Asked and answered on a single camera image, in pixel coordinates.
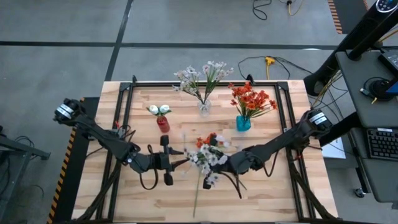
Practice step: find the black mat with hazard stripe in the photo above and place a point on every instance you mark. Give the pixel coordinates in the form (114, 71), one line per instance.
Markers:
(69, 193)

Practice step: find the pale pink artificial flower bunch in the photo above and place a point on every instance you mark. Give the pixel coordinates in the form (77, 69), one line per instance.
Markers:
(186, 81)
(205, 158)
(217, 70)

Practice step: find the teal glass vase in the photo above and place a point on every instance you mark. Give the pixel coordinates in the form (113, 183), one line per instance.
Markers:
(243, 124)

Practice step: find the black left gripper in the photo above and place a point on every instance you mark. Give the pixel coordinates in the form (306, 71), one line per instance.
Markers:
(152, 162)

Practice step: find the white paper sheet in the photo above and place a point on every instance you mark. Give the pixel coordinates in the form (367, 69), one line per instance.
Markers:
(337, 152)

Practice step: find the desk caster wheel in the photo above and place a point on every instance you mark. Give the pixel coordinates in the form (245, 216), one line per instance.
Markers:
(359, 193)

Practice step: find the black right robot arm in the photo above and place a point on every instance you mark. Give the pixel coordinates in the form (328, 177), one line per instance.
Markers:
(280, 141)

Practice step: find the red glass vase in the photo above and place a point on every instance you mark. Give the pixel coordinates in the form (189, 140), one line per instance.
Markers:
(163, 124)

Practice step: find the black keyboard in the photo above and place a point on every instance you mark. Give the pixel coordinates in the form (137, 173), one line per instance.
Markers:
(384, 144)

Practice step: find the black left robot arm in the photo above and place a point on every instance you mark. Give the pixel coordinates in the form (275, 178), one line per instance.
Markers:
(102, 137)

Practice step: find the clear glass vase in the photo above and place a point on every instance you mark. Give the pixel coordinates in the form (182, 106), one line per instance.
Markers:
(204, 107)

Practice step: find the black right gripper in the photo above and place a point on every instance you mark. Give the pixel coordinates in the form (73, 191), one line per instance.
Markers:
(242, 162)

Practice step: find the grey desk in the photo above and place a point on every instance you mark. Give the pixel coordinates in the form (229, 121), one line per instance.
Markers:
(357, 93)

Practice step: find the black monitor pole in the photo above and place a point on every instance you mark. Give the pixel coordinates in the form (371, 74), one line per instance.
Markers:
(360, 49)

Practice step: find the orange artificial flower bunch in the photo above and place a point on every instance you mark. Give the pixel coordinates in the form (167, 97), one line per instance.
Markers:
(245, 91)
(200, 143)
(264, 99)

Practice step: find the dark mat with orange stripes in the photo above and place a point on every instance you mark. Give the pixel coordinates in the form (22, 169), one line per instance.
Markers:
(345, 12)

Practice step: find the black desk leg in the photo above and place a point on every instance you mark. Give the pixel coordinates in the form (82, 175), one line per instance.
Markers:
(342, 130)

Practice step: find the black tower fan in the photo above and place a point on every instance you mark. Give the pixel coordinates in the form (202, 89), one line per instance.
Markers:
(367, 28)

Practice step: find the black aluminium rig frame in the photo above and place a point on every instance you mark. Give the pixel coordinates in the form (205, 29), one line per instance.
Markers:
(149, 84)

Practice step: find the black laptop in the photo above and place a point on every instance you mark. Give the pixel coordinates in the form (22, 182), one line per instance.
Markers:
(391, 59)

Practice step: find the yellow extension plug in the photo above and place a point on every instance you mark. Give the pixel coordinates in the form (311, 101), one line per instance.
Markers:
(269, 60)

